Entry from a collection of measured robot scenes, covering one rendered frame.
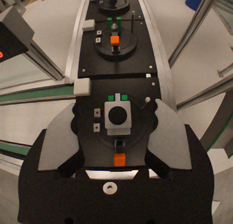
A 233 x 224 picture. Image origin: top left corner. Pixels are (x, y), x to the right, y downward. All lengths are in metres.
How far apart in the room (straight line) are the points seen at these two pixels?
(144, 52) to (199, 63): 0.32
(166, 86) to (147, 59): 0.10
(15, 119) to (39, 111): 0.15
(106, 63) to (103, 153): 0.25
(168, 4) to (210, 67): 0.50
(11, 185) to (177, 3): 2.97
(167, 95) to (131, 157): 0.20
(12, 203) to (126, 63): 2.66
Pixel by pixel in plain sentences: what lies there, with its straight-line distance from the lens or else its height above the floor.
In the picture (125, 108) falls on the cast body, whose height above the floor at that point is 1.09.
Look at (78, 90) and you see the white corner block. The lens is 0.33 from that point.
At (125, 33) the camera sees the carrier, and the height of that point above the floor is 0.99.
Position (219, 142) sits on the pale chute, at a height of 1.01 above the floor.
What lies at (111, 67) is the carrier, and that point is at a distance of 0.36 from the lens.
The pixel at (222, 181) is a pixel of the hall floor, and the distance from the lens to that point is 2.13.
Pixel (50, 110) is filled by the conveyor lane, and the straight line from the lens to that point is 0.45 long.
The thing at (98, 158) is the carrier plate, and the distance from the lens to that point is 0.33.
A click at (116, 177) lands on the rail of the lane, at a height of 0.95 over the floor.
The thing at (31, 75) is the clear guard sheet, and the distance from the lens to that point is 0.43.
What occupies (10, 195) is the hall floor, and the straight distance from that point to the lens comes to 2.57.
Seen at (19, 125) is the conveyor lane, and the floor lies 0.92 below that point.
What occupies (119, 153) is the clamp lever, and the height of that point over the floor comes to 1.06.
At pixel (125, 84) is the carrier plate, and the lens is 0.34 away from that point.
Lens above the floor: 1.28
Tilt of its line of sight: 79 degrees down
